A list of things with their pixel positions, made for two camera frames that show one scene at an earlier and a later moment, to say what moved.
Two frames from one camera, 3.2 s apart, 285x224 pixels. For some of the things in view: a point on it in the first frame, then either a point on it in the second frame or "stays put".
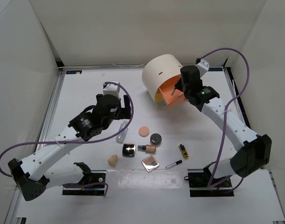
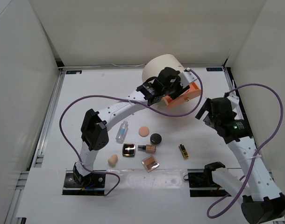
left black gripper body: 119,114 → 168,90
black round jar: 155,139 stays put
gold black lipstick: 183,150 stays put
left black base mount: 92,184 stays put
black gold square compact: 128,150 stays put
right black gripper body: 182,87 → 210,120
